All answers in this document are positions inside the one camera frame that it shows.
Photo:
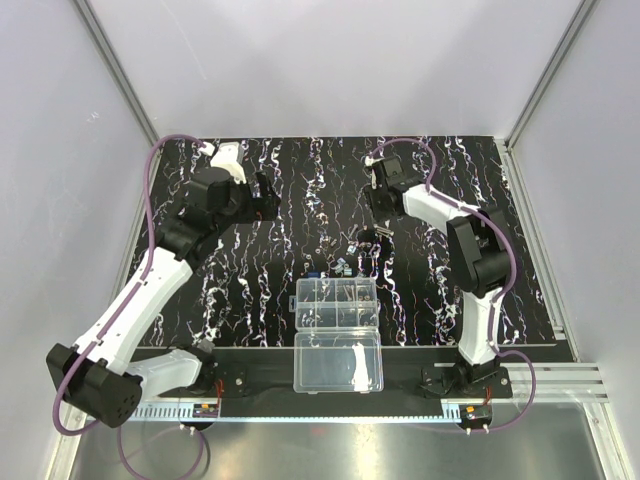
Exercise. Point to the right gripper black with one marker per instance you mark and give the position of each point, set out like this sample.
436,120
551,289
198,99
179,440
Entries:
379,209

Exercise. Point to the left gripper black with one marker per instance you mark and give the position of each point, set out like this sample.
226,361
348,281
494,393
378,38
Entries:
265,195

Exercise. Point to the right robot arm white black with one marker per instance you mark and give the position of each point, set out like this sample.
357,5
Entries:
481,258

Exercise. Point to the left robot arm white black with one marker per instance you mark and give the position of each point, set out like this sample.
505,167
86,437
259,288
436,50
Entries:
98,374

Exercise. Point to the black marbled table mat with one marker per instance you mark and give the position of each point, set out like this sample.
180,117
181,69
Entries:
241,296

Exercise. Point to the clear plastic organizer box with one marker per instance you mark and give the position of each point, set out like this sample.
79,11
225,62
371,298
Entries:
336,334

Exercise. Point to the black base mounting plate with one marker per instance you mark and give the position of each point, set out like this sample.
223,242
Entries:
259,375

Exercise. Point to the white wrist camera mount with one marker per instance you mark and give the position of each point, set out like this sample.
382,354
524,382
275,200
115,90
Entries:
229,157

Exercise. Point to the white slotted cable duct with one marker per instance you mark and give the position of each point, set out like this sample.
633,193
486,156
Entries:
315,410

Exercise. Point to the left aluminium frame post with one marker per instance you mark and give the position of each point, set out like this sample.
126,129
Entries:
108,54

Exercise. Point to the aluminium frame post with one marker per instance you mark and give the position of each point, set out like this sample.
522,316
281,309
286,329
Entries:
108,54
579,19

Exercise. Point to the aluminium rail right side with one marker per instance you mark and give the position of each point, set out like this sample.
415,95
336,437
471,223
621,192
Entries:
555,383

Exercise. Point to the right aluminium frame post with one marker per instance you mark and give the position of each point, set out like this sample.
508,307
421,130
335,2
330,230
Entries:
579,19

